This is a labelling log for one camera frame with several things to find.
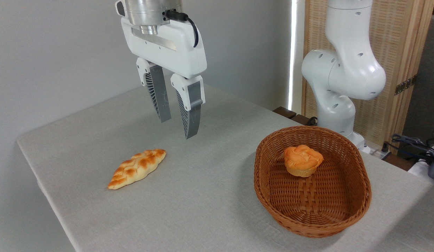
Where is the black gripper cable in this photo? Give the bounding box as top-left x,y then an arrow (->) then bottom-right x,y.
164,10 -> 200,48

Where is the bundle of dark cables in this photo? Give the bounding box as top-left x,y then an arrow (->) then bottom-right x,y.
383,134 -> 434,165

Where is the round orange bread bun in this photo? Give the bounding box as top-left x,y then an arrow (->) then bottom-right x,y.
284,145 -> 324,178

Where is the braided golden bread loaf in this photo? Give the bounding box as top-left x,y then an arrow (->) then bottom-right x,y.
107,148 -> 167,190

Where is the dark wooden furniture piece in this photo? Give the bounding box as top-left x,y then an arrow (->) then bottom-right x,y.
273,106 -> 319,126

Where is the metal screen hinge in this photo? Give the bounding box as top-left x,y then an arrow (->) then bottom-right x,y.
394,75 -> 418,96

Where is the grey tablecloth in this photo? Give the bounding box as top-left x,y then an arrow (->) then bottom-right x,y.
17,79 -> 434,252

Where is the wooden folding screen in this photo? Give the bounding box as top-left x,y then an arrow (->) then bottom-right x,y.
302,0 -> 434,147

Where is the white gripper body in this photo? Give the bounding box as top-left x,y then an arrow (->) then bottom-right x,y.
121,17 -> 207,79

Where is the brown wicker oval basket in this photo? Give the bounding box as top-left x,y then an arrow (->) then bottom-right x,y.
254,126 -> 372,239

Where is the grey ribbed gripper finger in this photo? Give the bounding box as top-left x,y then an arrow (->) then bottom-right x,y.
136,57 -> 172,123
170,73 -> 205,140

